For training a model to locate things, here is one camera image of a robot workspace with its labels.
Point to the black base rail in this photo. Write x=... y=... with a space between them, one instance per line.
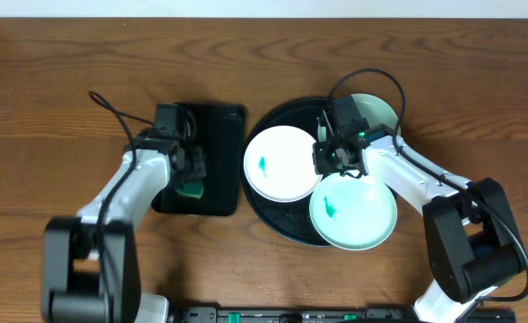
x=238 y=315

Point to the green sponge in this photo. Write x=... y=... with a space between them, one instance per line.
x=191 y=189

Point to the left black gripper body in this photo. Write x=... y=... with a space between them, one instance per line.
x=194 y=162

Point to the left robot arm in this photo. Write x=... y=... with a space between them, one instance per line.
x=90 y=271

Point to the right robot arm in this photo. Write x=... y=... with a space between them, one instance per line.
x=473 y=243

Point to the black rectangular tray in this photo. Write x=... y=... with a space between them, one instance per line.
x=220 y=131

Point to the mint green plate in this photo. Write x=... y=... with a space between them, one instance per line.
x=353 y=214
x=375 y=110

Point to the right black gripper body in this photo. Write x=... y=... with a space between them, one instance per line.
x=330 y=159

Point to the black round tray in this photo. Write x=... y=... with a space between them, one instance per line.
x=291 y=220

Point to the white plate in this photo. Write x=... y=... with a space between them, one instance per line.
x=278 y=164

